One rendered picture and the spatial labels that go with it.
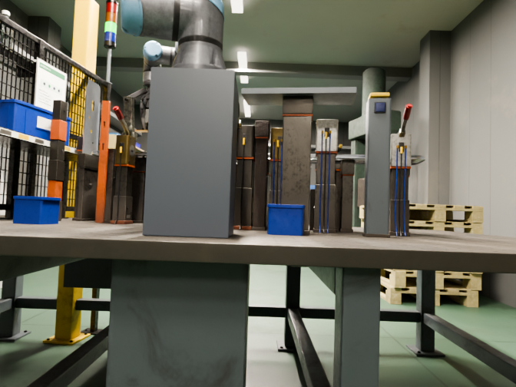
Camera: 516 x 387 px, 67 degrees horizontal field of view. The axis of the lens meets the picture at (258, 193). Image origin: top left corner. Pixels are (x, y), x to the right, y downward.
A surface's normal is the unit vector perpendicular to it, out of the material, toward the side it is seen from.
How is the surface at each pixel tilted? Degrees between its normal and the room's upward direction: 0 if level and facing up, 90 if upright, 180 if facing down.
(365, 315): 90
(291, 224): 90
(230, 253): 90
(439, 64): 90
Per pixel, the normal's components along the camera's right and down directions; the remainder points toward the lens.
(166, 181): 0.00, -0.05
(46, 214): 0.99, 0.03
